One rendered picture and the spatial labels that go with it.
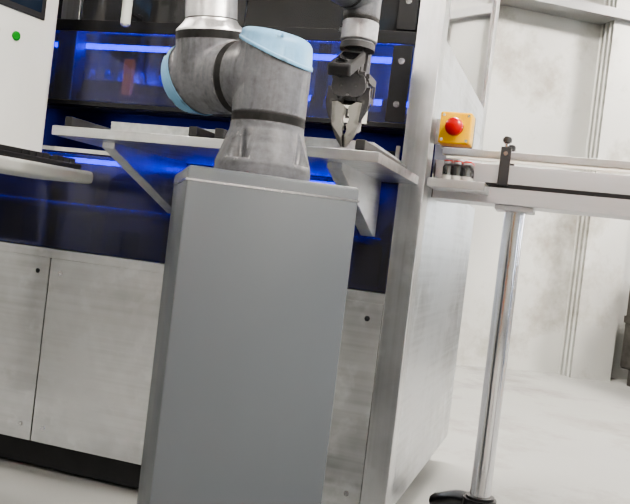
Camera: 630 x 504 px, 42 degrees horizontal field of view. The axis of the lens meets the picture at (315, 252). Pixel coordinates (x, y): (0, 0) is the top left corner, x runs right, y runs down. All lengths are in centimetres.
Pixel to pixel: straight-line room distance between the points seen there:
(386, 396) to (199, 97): 88
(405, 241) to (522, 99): 388
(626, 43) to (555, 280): 164
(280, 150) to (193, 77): 21
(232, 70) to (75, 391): 119
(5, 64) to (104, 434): 95
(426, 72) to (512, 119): 374
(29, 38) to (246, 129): 104
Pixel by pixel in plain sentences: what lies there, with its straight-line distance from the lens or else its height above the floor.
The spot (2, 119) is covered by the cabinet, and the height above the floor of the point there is 91.
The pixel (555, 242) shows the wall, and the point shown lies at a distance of 577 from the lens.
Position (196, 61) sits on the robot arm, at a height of 97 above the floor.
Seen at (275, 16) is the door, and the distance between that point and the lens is 208.
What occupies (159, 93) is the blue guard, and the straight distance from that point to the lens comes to 215.
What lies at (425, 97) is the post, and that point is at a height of 106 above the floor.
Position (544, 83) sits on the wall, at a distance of 579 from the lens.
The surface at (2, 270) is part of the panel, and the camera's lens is 236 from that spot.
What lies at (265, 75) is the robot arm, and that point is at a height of 94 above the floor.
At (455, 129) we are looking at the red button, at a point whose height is 99.
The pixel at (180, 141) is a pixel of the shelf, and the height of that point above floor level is 87.
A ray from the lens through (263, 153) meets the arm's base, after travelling 122.
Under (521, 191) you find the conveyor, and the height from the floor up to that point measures 88.
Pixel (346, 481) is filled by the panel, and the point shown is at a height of 16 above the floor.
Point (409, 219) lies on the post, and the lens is 189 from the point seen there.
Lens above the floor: 71
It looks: 1 degrees down
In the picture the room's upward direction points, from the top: 7 degrees clockwise
